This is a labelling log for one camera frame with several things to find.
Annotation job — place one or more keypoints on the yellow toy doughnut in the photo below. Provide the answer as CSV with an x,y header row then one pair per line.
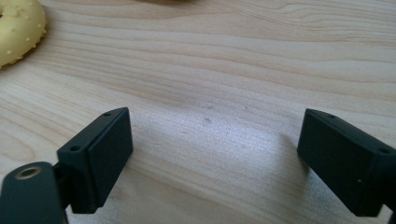
x,y
17,29

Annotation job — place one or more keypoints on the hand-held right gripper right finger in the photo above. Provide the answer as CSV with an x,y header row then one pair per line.
x,y
345,161

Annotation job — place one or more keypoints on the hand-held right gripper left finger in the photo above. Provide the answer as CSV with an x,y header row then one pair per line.
x,y
96,161

